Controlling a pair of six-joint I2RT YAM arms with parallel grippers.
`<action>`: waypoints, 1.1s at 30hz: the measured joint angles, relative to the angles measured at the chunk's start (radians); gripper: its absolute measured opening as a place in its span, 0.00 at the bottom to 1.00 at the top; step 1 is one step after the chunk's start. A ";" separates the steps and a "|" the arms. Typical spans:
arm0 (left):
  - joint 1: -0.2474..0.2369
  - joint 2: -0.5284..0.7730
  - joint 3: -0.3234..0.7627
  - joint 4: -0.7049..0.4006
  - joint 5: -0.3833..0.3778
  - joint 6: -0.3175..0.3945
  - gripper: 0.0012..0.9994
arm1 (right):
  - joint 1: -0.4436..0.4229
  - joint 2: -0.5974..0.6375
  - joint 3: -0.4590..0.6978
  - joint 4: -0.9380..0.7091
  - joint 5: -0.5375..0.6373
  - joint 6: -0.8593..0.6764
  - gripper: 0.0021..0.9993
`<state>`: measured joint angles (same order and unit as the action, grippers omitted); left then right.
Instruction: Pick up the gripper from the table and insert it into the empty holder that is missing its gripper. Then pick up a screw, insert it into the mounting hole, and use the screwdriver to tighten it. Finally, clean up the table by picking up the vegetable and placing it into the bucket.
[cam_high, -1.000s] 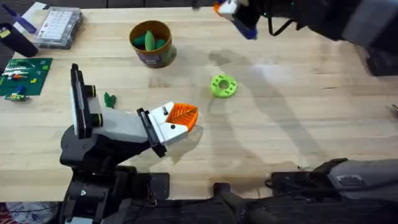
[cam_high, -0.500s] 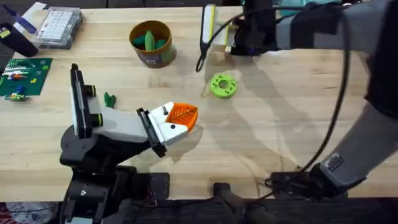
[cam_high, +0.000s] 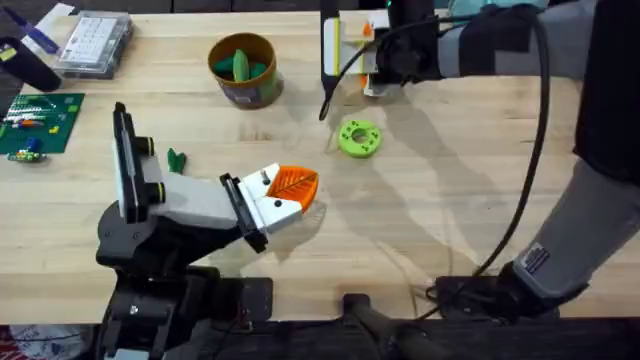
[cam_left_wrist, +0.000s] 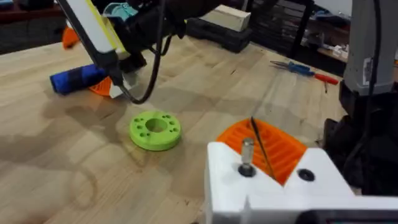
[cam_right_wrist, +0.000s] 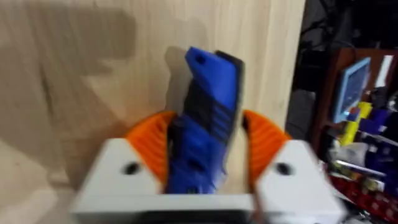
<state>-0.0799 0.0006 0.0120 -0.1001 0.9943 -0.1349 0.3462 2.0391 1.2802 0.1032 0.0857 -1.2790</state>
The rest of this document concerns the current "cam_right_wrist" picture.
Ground heap of coloured toy blocks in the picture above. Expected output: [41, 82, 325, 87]
[323, 99, 398, 224]

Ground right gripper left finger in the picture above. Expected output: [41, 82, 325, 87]
[73, 110, 177, 213]

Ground blue ribbed wedge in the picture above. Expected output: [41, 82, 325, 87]
[162, 46, 245, 195]

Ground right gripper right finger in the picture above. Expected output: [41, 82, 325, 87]
[241, 109, 346, 224]

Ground blue-framed tablet screen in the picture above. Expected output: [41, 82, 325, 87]
[331, 56, 372, 124]

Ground brown wooden cabinet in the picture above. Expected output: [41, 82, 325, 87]
[309, 47, 398, 156]

